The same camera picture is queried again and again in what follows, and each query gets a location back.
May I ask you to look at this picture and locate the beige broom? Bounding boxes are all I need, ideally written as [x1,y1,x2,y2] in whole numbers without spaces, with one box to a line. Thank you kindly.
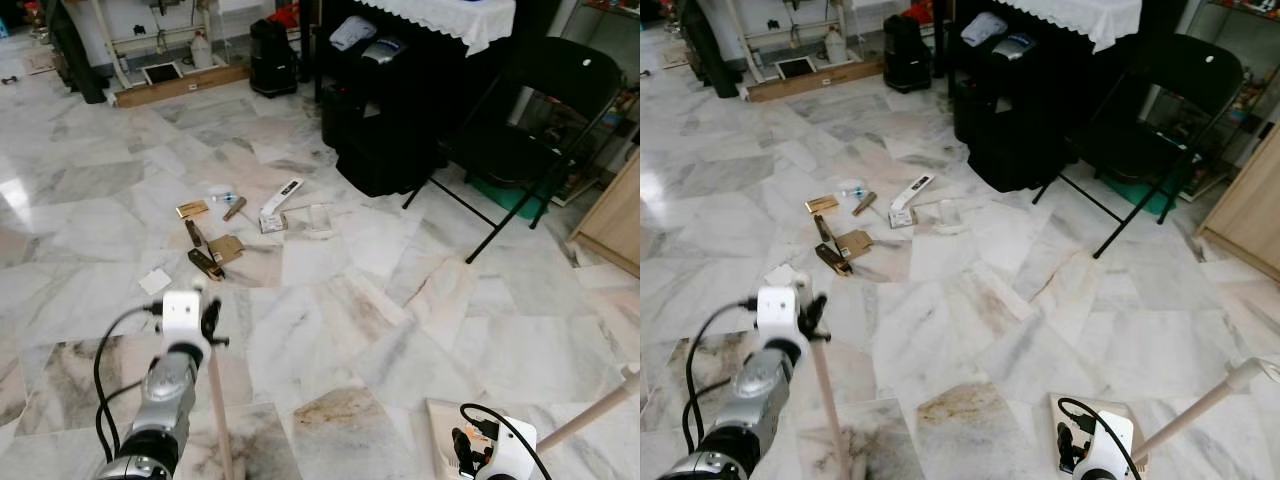
[808,338,851,480]
[205,340,238,480]

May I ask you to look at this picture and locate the green floor mat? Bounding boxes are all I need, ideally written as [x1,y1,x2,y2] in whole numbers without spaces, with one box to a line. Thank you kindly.
[1103,172,1183,217]
[468,175,549,221]

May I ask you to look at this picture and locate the dark brown box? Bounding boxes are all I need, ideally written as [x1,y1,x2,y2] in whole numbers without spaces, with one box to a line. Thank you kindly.
[187,247,227,282]
[814,242,853,277]

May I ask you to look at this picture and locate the brown cardboard piece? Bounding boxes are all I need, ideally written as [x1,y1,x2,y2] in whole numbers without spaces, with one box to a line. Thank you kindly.
[835,229,877,262]
[206,234,247,267]

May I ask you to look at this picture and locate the long white box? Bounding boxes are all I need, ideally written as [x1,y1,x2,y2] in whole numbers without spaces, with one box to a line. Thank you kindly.
[889,173,937,213]
[260,177,305,217]

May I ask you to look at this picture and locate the light wooden cabinet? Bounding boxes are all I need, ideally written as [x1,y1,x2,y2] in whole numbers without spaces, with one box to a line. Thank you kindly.
[1197,125,1280,282]
[568,150,641,279]

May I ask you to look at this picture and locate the long wooden board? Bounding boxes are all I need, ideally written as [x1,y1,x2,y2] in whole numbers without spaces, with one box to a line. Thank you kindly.
[745,59,887,104]
[112,64,252,109]

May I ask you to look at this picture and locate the black round basket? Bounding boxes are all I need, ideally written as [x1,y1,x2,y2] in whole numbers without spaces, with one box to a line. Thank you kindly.
[334,125,438,199]
[965,120,1066,194]

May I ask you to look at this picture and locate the black shelf cabinet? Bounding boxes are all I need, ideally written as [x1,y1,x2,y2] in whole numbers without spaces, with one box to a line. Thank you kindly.
[318,0,531,198]
[945,0,1161,194]

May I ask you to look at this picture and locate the black tall bin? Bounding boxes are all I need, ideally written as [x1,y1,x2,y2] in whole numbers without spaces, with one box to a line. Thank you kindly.
[248,19,300,98]
[882,14,934,95]

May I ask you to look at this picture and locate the white sewing machine table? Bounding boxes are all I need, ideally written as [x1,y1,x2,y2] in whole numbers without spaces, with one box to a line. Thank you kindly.
[88,0,256,89]
[722,0,891,86]

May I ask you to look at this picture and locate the glass display shelf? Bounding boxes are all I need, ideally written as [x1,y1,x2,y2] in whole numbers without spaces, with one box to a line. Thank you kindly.
[1178,0,1280,201]
[550,0,641,208]

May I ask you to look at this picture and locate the grey white folded item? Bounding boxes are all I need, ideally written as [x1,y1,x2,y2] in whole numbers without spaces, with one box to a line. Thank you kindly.
[360,38,408,67]
[993,33,1038,62]

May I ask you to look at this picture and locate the light blue folded cloth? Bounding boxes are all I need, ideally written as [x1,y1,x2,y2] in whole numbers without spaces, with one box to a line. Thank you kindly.
[960,11,1010,48]
[329,15,378,52]

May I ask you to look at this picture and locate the black folding chair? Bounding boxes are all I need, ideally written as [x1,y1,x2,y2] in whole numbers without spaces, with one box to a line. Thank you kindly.
[403,38,626,264]
[1032,34,1247,260]

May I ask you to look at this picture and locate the white lace cloth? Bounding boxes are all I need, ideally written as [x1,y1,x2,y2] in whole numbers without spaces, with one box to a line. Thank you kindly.
[350,0,518,57]
[990,0,1143,54]

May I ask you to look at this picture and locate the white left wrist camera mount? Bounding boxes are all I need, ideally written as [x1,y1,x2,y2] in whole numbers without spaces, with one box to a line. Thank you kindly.
[756,284,807,341]
[162,291,209,346]

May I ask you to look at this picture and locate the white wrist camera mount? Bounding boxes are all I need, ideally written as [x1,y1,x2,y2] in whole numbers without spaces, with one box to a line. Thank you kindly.
[162,291,209,346]
[483,417,539,480]
[756,284,807,341]
[1083,410,1137,480]

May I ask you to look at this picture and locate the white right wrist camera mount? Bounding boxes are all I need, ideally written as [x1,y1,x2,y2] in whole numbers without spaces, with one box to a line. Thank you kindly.
[483,417,539,480]
[1083,410,1137,480]

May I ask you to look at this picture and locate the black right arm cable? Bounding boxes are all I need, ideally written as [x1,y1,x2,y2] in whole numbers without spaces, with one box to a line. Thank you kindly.
[1057,397,1143,480]
[460,402,553,480]

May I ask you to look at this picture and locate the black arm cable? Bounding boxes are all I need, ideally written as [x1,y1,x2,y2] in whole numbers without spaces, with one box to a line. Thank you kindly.
[460,402,553,480]
[1057,397,1143,480]
[93,303,166,461]
[682,298,763,456]

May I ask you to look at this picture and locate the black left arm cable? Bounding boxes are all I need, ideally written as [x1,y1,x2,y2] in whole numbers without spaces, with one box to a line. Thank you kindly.
[93,303,166,461]
[682,298,763,456]

